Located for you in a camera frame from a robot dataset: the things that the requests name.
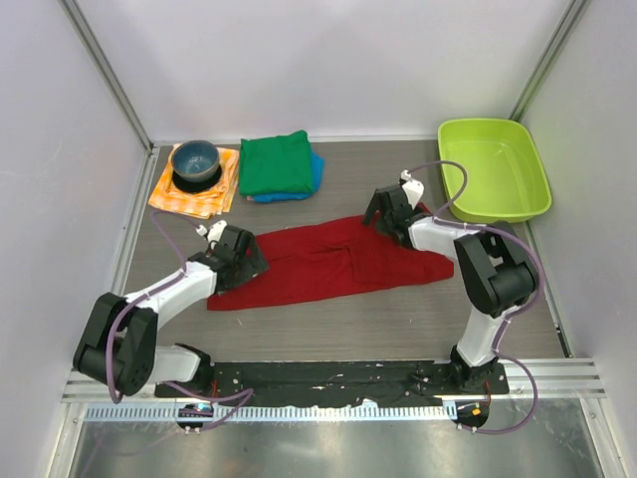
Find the red t-shirt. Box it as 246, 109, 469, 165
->
207, 216, 454, 312

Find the lime green plastic tub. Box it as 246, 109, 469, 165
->
438, 119, 552, 223

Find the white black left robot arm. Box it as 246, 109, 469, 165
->
73, 221, 269, 402

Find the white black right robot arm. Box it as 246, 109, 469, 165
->
362, 180, 541, 393

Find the blue folded t-shirt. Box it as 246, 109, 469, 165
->
245, 151, 325, 204

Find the black saucer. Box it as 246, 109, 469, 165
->
172, 164, 223, 193

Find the orange checkered cloth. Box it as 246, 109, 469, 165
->
148, 143, 239, 219

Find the green folded t-shirt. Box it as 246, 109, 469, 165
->
238, 130, 312, 196

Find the blue ceramic bowl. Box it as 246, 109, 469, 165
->
170, 140, 220, 182

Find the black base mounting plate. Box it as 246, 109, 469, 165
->
179, 360, 510, 408

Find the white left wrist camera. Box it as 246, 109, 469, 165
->
195, 220, 228, 244

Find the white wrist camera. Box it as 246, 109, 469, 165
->
399, 169, 425, 209
195, 220, 228, 244

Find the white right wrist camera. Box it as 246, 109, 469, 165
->
399, 169, 425, 209

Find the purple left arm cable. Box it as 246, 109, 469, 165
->
106, 209, 255, 432

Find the white slotted cable duct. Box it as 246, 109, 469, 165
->
84, 401, 457, 423

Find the right aluminium frame post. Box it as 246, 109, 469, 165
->
509, 0, 590, 122

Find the aluminium frame post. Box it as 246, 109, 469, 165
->
59, 0, 153, 153
509, 0, 590, 122

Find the left aluminium frame post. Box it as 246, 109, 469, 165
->
59, 0, 153, 153

